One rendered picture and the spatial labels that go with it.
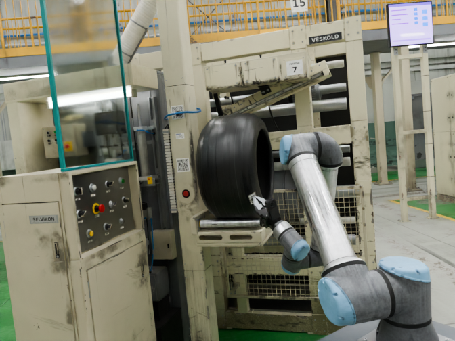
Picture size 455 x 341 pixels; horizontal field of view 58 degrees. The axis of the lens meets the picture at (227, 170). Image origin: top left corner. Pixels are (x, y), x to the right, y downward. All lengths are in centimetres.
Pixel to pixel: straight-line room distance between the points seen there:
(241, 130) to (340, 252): 89
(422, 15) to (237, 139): 457
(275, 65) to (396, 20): 382
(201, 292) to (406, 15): 474
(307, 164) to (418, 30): 477
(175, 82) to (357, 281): 145
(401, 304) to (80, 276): 123
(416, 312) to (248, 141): 106
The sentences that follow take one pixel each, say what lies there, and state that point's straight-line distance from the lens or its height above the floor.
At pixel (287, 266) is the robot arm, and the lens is 194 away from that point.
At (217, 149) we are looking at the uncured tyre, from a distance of 202.
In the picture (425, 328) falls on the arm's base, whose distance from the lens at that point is 149.
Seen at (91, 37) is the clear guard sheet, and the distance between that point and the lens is 213.
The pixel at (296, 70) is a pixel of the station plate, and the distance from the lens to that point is 239.
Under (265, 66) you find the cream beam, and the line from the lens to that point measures 243.
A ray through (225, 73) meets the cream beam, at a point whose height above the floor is 172.
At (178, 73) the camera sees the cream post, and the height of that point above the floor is 172.
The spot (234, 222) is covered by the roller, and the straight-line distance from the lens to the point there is 216.
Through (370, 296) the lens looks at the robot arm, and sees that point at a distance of 135.
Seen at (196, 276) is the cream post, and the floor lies 59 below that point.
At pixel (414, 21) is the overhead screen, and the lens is 619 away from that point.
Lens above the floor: 134
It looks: 4 degrees down
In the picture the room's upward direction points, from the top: 5 degrees counter-clockwise
